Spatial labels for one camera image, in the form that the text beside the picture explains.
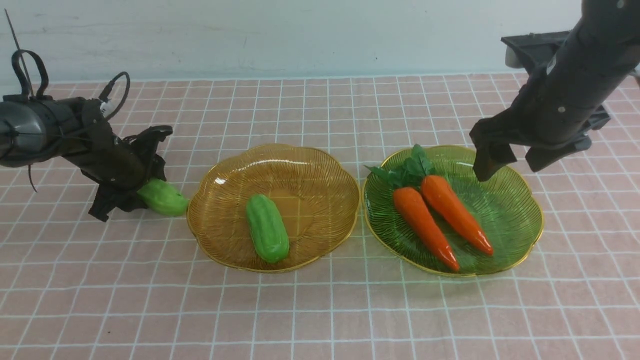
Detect dark right wrist camera mount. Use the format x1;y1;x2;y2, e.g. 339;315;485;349
500;30;570;74

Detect amber ribbed plastic plate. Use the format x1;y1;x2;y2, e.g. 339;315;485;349
186;143;361;273

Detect black camera cable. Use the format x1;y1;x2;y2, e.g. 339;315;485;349
98;71;131;121

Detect pink checked tablecloth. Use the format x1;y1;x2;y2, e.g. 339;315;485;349
0;73;639;360

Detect green ribbed plastic plate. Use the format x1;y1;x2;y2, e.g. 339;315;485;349
362;145;544;277

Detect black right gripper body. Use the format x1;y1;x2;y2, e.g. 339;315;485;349
494;60;613;149

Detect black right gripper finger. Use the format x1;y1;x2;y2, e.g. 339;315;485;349
525;136;592;173
470;116;517;182

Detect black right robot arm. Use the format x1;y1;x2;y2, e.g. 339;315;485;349
470;0;640;182

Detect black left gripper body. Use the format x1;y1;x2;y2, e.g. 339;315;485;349
62;97;173;191

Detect green toy cucumber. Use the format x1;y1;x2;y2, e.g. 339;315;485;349
136;178;190;217
246;193;290;264

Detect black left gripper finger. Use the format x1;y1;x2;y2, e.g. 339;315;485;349
119;193;149;213
88;185;123;223

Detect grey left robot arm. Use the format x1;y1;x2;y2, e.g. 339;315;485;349
1;95;591;222

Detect orange toy carrot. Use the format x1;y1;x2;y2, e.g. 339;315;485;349
404;144;494;256
365;165;460;272

